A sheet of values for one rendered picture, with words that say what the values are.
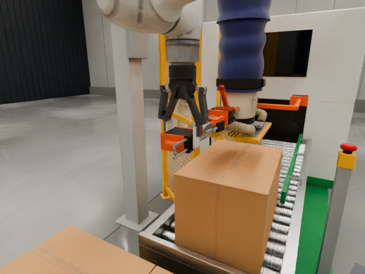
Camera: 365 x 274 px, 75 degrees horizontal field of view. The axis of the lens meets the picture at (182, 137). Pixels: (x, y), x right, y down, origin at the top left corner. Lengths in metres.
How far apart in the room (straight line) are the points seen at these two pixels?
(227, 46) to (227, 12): 0.14
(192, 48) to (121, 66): 1.38
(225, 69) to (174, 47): 0.54
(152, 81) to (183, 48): 11.14
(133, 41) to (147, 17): 1.41
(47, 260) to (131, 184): 1.03
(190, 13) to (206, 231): 0.87
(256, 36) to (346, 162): 0.74
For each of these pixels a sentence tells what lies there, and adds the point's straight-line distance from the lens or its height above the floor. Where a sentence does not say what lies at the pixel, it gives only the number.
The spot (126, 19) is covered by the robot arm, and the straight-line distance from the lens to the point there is 0.50.
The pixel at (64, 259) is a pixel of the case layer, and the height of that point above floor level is 0.54.
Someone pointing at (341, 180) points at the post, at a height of 0.86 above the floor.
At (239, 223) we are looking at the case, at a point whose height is 0.79.
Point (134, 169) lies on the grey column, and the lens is 2.11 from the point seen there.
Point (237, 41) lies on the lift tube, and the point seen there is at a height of 1.51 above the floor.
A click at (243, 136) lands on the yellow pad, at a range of 1.10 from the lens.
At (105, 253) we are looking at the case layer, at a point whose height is 0.54.
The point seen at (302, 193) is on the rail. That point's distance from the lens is 1.82.
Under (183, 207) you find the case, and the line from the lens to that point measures 1.13.
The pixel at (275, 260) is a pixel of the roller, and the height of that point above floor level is 0.55.
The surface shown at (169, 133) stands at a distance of 0.67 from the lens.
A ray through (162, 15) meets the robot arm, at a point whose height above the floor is 1.49.
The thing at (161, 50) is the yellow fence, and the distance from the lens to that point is 2.40.
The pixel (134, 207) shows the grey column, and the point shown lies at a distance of 2.30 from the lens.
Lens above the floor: 1.40
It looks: 16 degrees down
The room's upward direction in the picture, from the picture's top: straight up
